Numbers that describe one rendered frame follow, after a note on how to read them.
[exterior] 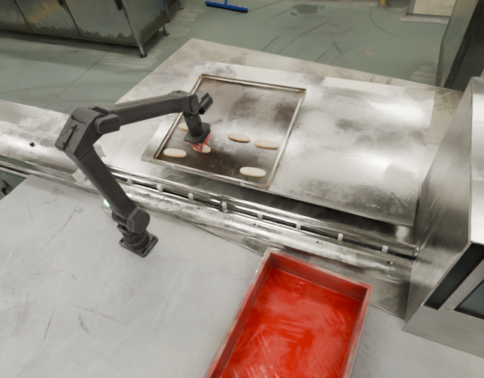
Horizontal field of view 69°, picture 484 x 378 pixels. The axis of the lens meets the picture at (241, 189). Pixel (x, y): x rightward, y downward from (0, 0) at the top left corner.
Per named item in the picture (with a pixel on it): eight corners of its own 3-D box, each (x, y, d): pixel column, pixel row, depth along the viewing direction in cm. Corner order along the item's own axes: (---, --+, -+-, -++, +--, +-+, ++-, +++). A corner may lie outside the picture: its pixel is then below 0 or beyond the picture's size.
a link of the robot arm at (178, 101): (70, 127, 91) (98, 139, 87) (68, 106, 89) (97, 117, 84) (178, 103, 125) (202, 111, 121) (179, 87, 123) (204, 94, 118)
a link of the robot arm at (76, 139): (38, 135, 85) (65, 148, 81) (79, 100, 91) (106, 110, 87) (117, 226, 121) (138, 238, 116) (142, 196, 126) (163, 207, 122)
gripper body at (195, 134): (211, 127, 135) (207, 113, 129) (198, 146, 130) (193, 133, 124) (197, 123, 137) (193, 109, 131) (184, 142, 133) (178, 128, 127)
